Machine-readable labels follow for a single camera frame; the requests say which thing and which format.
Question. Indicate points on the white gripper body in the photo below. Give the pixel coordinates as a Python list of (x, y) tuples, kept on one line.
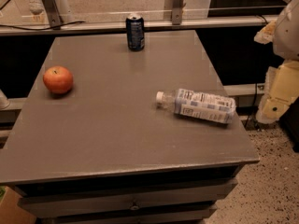
[(287, 36)]

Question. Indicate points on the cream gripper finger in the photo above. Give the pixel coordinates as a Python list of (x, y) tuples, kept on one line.
[(265, 35)]

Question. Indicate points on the blue pepsi can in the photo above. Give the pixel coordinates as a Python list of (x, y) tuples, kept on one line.
[(135, 32)]

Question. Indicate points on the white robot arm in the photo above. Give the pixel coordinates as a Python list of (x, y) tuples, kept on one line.
[(286, 36)]

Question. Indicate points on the blue plastic bottle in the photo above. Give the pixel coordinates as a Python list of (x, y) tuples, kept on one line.
[(198, 105)]

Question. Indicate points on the metal drawer knob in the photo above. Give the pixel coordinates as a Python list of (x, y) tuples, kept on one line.
[(134, 207)]

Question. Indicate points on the grey cabinet drawer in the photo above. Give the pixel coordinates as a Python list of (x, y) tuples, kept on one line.
[(121, 199), (152, 215)]

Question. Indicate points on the red apple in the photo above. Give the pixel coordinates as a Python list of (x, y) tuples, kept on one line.
[(58, 80)]

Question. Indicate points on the lower grey cabinet drawer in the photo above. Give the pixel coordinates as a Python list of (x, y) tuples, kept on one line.
[(152, 215)]

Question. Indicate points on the cardboard box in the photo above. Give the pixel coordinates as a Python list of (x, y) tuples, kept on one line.
[(10, 212)]

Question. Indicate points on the middle metal bracket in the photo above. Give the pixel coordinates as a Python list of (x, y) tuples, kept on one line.
[(176, 15)]

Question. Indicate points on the metal bracket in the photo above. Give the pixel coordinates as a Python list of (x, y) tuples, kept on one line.
[(176, 15), (52, 13)]

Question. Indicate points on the left metal bracket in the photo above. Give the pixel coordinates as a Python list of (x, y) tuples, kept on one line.
[(52, 13)]

